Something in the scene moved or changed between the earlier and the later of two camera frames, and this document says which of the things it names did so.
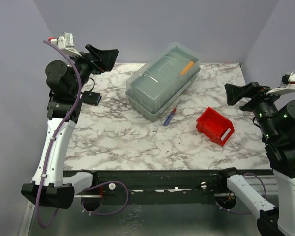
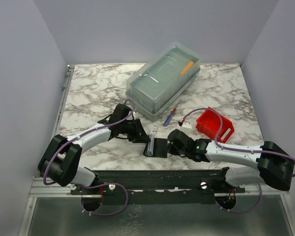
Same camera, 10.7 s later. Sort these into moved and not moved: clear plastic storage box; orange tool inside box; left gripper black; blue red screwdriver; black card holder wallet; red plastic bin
Moved: left gripper black; black card holder wallet
Not moved: red plastic bin; clear plastic storage box; blue red screwdriver; orange tool inside box
